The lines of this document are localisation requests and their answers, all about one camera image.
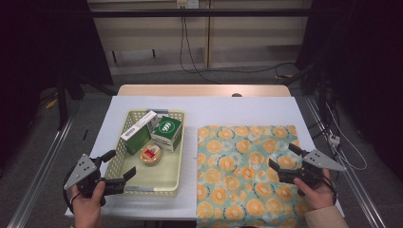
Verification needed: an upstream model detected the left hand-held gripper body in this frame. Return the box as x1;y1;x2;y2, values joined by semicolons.
63;153;127;207

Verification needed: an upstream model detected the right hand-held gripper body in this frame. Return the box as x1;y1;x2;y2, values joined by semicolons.
278;148;347;198

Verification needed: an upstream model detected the pale yellow perforated basket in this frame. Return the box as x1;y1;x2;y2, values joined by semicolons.
104;108;186;197

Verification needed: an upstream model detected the orange print fabric bag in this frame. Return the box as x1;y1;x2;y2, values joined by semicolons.
196;124;313;228

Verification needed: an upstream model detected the tall green and white box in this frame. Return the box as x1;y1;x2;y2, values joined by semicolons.
120;110;159;157

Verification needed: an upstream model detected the green and white cube box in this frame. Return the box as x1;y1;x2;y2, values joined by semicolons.
149;116;183;153

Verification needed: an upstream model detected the person's right hand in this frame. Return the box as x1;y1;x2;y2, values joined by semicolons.
292;168;336;212

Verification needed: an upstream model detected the person's left hand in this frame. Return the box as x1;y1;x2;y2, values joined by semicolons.
69;180;107;222

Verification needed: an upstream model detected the black stand leg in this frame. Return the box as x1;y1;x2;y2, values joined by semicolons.
56;70;69;131

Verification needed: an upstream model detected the white table sheet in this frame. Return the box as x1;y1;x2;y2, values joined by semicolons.
65;95;345;221

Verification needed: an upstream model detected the wooden table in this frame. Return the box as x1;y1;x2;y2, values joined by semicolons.
117;84;292;98

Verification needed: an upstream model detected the dark curtain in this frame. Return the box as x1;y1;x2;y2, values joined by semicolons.
296;0;403;174
0;0;114;165

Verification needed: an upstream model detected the black horizontal bar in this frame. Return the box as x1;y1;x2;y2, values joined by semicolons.
89;9;312;18

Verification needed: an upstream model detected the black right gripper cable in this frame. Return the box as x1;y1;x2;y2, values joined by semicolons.
322;170;338;205

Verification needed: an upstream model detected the metal floor rail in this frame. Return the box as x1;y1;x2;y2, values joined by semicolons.
303;95;388;228
6;115;75;228

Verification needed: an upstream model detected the white floor cable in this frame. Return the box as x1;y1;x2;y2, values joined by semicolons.
325;103;369;172

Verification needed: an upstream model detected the black wall cable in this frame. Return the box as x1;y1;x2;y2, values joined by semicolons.
182;15;298;75
179;8;221;85

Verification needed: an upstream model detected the vertical wooden wall strip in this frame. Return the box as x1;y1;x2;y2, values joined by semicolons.
205;0;213;69

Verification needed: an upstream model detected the white wall socket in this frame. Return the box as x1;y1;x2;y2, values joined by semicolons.
176;0;200;10

